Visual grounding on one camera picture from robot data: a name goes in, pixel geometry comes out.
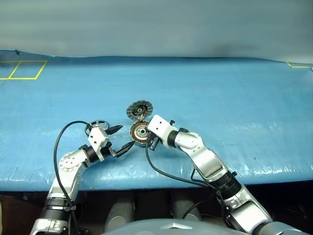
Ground blue foam table cover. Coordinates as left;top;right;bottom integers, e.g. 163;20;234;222
0;49;313;192

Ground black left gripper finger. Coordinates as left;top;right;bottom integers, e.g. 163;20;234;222
107;124;124;135
114;141;135;159

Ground grey-blue robot torso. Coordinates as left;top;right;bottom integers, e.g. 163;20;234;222
100;218;213;235

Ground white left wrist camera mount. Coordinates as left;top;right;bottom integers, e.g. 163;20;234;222
88;126;110;162

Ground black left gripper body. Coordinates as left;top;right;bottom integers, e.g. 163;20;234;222
101;143;118;159

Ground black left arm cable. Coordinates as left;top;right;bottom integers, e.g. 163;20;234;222
53;120;93;235

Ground silver motor stator copper windings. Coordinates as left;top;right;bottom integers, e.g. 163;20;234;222
129;121;150;148

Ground grey rounded shape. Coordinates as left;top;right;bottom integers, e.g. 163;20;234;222
172;197;202;221
104;197;135;232

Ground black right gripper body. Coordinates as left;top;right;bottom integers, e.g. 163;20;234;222
146;133;160;152

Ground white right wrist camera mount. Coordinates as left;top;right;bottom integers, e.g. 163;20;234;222
147;115;179;149

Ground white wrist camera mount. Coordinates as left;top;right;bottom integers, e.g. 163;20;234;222
147;115;179;149
88;126;110;162

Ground grey motor rotor disc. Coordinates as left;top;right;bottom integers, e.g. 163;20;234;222
126;100;154;122

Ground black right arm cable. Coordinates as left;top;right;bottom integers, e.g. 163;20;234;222
145;143;233;221

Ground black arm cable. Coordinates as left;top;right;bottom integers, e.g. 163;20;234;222
53;120;93;235
145;143;233;221

